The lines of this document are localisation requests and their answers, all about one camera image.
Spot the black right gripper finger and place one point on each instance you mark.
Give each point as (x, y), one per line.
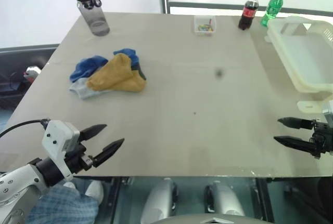
(296, 142)
(295, 123)

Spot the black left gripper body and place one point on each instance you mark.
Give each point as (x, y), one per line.
(76, 160)

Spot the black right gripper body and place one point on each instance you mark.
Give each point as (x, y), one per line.
(322, 138)

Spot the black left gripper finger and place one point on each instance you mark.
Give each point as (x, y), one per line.
(93, 130)
(110, 148)

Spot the yellow sock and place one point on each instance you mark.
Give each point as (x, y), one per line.
(130, 85)
(114, 70)

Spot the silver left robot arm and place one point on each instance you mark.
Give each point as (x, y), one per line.
(18, 185)

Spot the white plastic lid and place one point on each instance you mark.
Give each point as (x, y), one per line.
(309, 106)

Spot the white plastic bin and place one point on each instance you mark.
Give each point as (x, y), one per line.
(304, 52)

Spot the small clear plastic container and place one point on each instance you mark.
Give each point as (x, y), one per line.
(205, 26)

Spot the white shoe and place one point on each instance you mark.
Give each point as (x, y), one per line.
(93, 189)

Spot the light grey sock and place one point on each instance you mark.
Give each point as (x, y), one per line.
(82, 90)

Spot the blue plaid trouser leg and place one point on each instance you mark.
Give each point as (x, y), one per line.
(62, 205)

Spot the blue sock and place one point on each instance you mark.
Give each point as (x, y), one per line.
(87, 66)
(128, 52)

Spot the black table leg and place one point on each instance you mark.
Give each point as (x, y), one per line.
(265, 200)

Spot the silver robot leg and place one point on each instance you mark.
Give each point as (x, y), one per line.
(158, 200)
(223, 199)

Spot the dark gray cloth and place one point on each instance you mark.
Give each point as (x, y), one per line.
(140, 72)

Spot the red and white object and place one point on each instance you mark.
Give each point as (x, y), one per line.
(32, 72)

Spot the black chair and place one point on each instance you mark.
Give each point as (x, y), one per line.
(15, 60)

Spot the grey robot torso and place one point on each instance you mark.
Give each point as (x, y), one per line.
(213, 220)

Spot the grey sports water bottle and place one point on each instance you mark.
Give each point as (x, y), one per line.
(95, 16)

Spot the green soda bottle yellow cap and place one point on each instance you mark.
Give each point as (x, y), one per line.
(271, 8)

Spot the cola bottle red cap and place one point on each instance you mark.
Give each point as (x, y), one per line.
(247, 13)

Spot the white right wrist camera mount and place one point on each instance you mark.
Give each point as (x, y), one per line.
(328, 113)

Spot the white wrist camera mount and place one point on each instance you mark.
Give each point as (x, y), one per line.
(328, 113)
(58, 138)

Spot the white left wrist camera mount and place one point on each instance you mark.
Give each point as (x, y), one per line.
(58, 138)

